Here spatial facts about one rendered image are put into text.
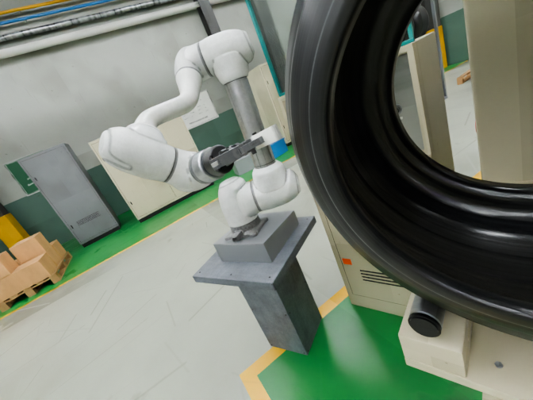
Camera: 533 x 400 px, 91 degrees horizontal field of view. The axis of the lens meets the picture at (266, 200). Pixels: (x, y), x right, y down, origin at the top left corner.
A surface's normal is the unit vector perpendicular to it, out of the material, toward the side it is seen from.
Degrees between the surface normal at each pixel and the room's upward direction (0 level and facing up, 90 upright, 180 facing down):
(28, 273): 90
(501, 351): 0
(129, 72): 90
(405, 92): 90
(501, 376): 0
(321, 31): 83
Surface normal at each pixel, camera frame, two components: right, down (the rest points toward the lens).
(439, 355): -0.58, 0.50
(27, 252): 0.49, 0.13
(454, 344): -0.37, -0.86
